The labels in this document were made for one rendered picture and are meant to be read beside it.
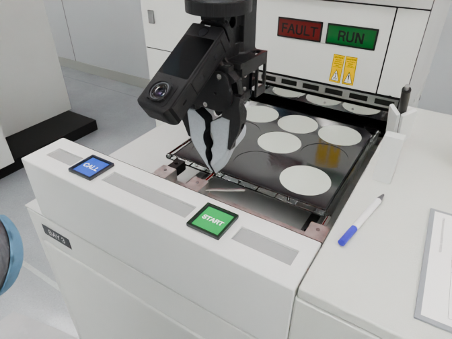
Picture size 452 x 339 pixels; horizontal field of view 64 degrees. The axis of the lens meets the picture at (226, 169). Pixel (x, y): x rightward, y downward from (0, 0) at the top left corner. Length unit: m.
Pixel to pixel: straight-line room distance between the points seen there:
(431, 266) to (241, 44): 0.36
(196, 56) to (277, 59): 0.67
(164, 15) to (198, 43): 0.83
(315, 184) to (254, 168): 0.13
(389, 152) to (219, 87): 0.33
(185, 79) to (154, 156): 0.61
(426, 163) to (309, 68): 0.41
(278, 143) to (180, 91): 0.52
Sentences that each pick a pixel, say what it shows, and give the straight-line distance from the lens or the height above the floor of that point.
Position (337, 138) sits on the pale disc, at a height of 0.90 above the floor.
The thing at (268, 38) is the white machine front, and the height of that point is 1.07.
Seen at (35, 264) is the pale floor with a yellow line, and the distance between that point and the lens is 1.97.
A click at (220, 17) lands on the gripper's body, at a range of 0.39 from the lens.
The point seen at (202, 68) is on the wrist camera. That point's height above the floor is 1.20.
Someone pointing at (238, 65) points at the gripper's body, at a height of 1.20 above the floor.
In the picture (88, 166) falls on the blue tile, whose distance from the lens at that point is 0.69.
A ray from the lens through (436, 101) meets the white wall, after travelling 2.55.
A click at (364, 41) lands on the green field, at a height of 1.09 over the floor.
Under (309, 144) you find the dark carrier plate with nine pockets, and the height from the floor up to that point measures 0.90.
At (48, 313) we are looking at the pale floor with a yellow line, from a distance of 1.76.
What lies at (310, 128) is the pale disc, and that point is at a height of 0.90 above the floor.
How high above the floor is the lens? 1.33
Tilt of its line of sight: 34 degrees down
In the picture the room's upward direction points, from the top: straight up
